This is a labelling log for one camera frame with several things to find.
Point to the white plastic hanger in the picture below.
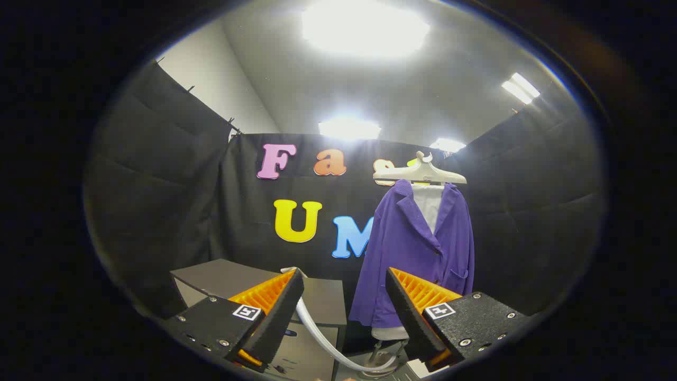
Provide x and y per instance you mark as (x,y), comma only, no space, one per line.
(420,172)

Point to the black backdrop cloth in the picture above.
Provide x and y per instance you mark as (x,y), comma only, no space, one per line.
(248,222)
(534,211)
(158,185)

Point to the large ceiling light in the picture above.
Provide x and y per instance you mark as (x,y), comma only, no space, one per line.
(365,26)

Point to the grey cabinet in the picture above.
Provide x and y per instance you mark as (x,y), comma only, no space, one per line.
(222,278)

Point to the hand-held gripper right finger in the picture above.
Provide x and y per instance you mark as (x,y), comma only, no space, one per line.
(410,317)

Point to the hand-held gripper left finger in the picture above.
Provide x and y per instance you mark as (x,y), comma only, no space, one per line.
(275,317)

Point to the white mannequin torso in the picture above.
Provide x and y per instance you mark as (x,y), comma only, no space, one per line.
(428,206)

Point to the metal mannequin stand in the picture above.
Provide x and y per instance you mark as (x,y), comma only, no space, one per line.
(378,365)

